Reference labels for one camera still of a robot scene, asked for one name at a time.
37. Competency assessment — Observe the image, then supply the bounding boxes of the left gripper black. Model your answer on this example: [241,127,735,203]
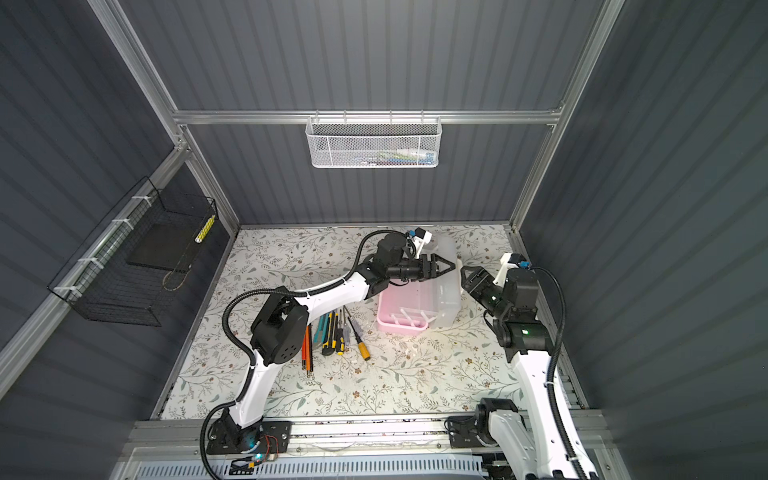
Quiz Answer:
[385,252,453,281]

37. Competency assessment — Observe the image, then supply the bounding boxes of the pink plastic tool box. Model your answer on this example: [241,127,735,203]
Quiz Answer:
[376,234,461,336]

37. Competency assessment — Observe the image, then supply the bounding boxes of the orange black pencil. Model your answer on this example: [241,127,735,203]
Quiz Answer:
[307,325,313,376]

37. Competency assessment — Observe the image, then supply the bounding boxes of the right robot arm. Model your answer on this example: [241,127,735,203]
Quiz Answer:
[461,261,600,479]

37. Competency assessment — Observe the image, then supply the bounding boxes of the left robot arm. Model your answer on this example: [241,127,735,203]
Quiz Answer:
[201,228,456,453]

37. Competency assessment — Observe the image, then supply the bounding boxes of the markers in white basket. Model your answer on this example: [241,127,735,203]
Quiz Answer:
[358,148,438,167]

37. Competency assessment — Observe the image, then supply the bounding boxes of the small grey screwdriver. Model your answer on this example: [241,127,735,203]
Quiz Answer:
[342,317,351,351]

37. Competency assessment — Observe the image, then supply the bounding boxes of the small yellow black screwdriver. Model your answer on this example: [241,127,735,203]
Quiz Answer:
[335,313,346,355]

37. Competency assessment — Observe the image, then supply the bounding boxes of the teal utility knife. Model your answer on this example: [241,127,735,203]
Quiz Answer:
[314,312,332,346]

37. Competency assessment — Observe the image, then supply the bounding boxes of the yellow black utility knife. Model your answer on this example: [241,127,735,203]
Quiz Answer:
[321,310,338,356]

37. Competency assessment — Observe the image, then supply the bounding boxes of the yellow marker in black basket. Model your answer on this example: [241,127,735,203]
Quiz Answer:
[194,214,216,244]

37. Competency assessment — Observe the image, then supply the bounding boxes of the black plate in basket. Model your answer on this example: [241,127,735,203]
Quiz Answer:
[127,224,202,273]

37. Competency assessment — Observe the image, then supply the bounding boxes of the orange handled screwdriver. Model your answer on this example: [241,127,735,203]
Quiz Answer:
[343,306,371,361]

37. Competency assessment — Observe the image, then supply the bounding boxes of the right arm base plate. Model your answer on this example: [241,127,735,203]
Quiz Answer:
[444,415,497,449]

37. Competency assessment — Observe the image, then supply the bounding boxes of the white wire mesh basket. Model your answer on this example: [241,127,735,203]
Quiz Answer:
[305,118,443,169]

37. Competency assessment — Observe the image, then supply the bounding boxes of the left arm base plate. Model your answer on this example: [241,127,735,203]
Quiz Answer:
[205,420,293,455]

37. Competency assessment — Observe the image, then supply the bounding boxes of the black wire basket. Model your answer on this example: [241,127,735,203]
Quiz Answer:
[48,177,218,327]

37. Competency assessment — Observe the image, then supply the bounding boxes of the aluminium front rail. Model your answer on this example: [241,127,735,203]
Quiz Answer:
[128,413,607,457]

